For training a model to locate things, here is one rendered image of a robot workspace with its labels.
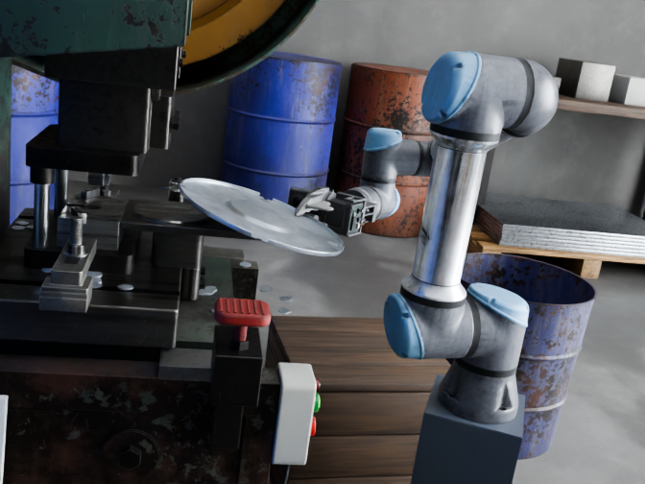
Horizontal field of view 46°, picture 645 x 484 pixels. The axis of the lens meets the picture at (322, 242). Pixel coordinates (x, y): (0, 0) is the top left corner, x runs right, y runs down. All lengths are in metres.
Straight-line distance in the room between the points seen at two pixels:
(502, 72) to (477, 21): 3.54
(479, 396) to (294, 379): 0.46
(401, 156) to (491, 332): 0.43
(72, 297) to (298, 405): 0.34
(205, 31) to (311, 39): 3.03
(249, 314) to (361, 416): 0.86
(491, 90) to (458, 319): 0.40
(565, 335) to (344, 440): 0.71
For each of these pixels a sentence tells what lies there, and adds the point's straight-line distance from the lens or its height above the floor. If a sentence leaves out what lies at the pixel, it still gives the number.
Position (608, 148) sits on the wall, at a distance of 5.25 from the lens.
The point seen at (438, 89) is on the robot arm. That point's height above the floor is 1.03.
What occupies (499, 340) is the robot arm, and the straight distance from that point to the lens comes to 1.41.
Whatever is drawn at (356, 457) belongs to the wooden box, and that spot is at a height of 0.16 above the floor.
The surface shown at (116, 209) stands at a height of 0.78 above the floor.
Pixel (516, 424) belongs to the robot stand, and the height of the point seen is 0.45.
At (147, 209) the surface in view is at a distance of 1.27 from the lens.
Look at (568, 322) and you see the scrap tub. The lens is 2.14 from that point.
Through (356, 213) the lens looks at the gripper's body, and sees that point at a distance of 1.45.
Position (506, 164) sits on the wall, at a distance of 4.99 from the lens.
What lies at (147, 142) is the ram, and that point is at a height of 0.91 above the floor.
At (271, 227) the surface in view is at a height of 0.79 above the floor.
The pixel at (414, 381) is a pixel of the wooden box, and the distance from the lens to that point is 1.79.
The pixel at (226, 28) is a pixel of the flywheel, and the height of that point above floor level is 1.07.
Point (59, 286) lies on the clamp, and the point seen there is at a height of 0.74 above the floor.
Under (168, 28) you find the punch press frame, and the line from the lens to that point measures 1.03.
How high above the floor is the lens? 1.13
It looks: 17 degrees down
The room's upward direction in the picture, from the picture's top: 8 degrees clockwise
